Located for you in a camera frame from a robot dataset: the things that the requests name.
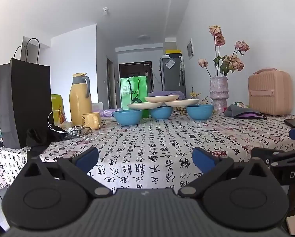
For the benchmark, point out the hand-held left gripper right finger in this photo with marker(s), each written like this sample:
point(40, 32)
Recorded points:
point(203, 156)

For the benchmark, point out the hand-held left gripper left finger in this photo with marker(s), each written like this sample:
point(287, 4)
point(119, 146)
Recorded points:
point(87, 156)

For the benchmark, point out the blue bowl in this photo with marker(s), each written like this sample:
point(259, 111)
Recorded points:
point(127, 118)
point(161, 113)
point(200, 112)

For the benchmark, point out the cream plate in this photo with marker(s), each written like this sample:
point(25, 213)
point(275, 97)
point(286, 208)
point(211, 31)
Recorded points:
point(145, 106)
point(161, 99)
point(182, 102)

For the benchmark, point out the eyeglasses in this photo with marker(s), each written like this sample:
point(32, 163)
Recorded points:
point(84, 128)

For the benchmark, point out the yellow cup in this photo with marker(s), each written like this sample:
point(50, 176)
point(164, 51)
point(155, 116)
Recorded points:
point(90, 121)

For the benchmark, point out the white flat box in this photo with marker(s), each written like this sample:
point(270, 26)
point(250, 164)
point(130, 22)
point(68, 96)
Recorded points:
point(108, 119)

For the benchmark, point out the purple cloth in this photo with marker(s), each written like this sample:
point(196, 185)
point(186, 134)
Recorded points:
point(253, 116)

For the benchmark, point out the purple tissue packet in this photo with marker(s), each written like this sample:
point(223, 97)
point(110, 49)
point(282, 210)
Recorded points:
point(105, 112)

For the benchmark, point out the pink hard case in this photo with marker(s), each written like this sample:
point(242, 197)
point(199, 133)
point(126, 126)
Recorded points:
point(270, 93)

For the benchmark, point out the black cloth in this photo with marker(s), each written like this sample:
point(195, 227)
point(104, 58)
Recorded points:
point(39, 138)

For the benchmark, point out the yellow flower branch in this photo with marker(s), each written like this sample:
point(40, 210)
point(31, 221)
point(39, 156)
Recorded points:
point(180, 109)

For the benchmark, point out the grey cloth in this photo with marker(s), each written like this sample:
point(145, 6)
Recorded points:
point(232, 111)

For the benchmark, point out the printed tablecloth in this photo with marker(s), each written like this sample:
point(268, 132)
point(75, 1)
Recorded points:
point(150, 140)

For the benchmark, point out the yellow-green box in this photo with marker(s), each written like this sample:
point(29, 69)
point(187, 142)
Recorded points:
point(57, 108)

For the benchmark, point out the yellow thermos jug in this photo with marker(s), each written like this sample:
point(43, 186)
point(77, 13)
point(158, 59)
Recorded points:
point(79, 98)

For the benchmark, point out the green snack packet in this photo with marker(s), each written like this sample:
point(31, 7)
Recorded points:
point(241, 105)

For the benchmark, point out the pink textured vase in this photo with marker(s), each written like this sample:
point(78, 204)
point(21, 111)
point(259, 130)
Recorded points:
point(219, 93)

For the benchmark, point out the grey interior door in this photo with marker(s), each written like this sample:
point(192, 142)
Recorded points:
point(111, 84)

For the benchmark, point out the green paper bag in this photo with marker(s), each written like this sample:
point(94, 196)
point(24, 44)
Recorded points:
point(134, 91)

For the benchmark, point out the black paper bag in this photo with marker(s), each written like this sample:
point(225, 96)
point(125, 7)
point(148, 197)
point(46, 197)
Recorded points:
point(24, 103)

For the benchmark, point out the grey refrigerator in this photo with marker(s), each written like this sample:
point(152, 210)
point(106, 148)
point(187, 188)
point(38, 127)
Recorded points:
point(171, 76)

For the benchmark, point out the white umbrella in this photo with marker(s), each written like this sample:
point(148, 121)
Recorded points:
point(181, 71)

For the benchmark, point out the dried roses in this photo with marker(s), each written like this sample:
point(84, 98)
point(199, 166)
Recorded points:
point(232, 63)

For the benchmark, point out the dark wooden door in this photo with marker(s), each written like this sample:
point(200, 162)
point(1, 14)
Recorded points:
point(135, 70)

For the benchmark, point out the yellow box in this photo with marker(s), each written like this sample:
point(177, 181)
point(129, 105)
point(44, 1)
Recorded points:
point(173, 53)

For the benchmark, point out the ceiling light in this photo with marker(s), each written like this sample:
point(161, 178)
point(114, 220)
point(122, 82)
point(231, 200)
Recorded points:
point(143, 37)

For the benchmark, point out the ceiling sprinkler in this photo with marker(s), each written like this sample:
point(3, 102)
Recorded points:
point(105, 10)

